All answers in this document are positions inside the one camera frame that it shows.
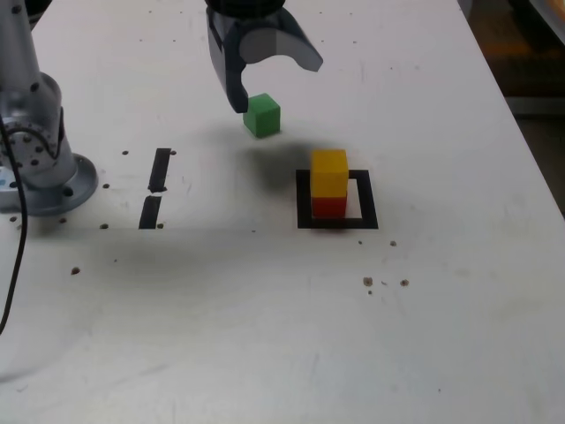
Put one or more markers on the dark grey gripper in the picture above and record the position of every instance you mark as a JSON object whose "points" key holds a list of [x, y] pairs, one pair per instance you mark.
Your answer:
{"points": [[247, 21]]}

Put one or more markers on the green cube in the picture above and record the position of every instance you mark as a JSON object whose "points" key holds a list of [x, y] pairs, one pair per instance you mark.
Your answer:
{"points": [[265, 117]]}

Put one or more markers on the yellow cube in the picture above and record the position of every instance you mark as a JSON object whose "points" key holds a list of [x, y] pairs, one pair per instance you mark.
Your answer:
{"points": [[329, 174]]}

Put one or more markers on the red cube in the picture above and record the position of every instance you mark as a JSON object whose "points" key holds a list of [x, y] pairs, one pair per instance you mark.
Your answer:
{"points": [[329, 207]]}

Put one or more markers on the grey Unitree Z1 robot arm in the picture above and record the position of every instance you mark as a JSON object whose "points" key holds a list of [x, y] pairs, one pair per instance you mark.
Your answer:
{"points": [[35, 110]]}

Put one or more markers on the black tape square outline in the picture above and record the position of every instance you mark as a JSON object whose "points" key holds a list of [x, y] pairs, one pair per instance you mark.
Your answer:
{"points": [[368, 199]]}

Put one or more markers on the black tape strip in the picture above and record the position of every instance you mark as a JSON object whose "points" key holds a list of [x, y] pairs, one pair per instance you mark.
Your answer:
{"points": [[159, 170]]}

